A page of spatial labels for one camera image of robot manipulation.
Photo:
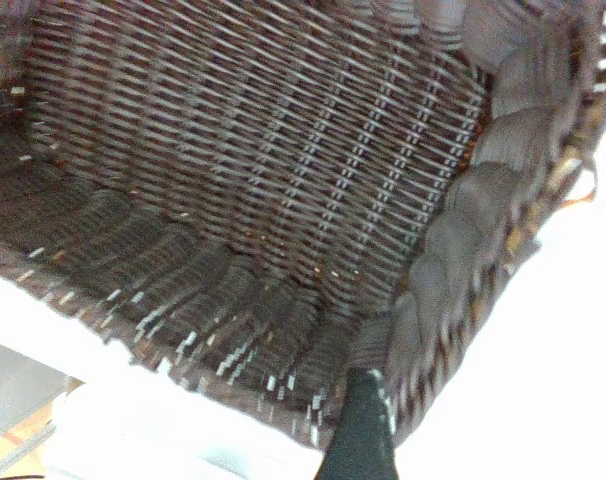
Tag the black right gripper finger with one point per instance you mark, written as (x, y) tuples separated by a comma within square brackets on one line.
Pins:
[(363, 440)]

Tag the dark brown woven basket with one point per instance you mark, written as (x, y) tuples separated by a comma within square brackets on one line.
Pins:
[(233, 150)]

